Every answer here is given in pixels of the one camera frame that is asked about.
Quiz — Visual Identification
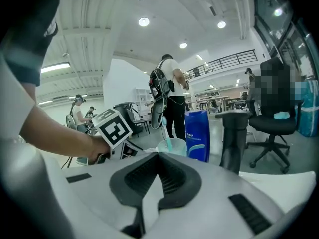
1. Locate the person's black clothing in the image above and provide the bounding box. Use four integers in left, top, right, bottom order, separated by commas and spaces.
0, 0, 78, 88

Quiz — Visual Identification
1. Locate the light blue toothbrush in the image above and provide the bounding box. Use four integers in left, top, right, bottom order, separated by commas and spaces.
161, 116, 173, 152

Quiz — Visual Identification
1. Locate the wooden long table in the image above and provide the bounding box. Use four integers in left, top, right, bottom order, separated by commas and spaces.
191, 95, 230, 114

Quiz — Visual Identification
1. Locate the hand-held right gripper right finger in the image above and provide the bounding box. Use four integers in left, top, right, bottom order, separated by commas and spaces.
147, 152, 285, 239

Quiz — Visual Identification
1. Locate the blue shampoo bottle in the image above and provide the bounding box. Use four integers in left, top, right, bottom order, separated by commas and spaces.
184, 109, 210, 163

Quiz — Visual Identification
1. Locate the black balcony railing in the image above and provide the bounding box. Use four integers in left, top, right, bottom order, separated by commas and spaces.
186, 49, 258, 80

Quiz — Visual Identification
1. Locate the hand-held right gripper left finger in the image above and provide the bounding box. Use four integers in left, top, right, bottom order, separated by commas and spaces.
42, 152, 165, 239

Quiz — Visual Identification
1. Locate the person's left hand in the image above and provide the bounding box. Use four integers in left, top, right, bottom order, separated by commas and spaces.
87, 136, 112, 165

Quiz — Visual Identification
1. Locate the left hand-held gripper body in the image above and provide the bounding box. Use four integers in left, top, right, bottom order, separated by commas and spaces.
91, 108, 144, 160

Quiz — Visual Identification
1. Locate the person's left forearm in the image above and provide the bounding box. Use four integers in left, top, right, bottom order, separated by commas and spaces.
19, 103, 103, 163

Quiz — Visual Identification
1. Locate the clear plastic cup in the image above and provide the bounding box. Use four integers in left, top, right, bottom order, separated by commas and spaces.
157, 138, 187, 157

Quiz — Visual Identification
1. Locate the black office chair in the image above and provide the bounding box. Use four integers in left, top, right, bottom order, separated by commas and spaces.
245, 57, 304, 175

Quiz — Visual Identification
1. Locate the black side chair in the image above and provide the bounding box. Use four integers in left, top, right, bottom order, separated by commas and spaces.
126, 108, 152, 137

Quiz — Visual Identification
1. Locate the long ceiling tube light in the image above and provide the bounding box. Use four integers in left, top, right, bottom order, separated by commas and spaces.
40, 62, 71, 74

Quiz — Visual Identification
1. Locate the white wall shelf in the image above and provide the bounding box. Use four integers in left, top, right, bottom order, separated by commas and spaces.
134, 88, 153, 115

